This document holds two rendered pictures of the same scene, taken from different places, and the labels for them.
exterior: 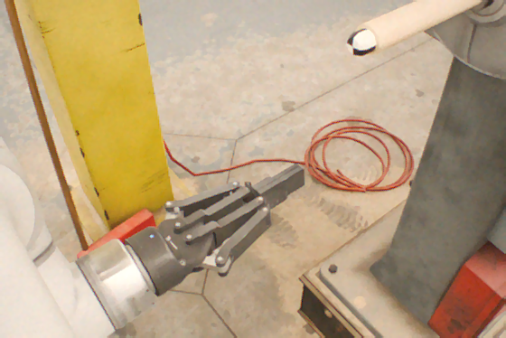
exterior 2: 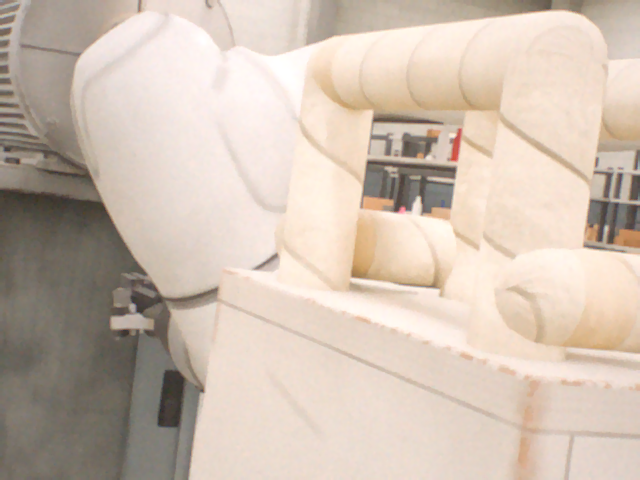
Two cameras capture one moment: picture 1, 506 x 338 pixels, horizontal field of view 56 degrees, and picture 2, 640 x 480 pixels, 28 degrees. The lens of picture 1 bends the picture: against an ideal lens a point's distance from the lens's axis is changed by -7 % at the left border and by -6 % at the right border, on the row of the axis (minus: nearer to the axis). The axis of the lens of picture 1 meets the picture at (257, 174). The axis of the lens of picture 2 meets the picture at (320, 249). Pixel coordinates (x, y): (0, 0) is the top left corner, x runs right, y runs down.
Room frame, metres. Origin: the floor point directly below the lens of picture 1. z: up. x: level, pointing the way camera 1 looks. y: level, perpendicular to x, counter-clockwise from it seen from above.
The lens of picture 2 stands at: (0.03, 1.07, 1.15)
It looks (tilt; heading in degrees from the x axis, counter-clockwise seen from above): 3 degrees down; 282
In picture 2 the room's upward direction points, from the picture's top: 8 degrees clockwise
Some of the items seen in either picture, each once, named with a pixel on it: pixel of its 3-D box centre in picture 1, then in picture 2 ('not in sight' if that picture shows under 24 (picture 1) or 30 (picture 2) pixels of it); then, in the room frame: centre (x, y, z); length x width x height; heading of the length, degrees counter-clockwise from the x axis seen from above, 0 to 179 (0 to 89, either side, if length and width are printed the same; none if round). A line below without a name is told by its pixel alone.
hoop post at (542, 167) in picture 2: not in sight; (536, 207); (0.05, 0.65, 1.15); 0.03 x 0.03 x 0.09
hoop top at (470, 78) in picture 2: not in sight; (432, 68); (0.10, 0.58, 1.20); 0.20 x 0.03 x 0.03; 126
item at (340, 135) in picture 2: not in sight; (327, 179); (0.15, 0.51, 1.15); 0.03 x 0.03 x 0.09
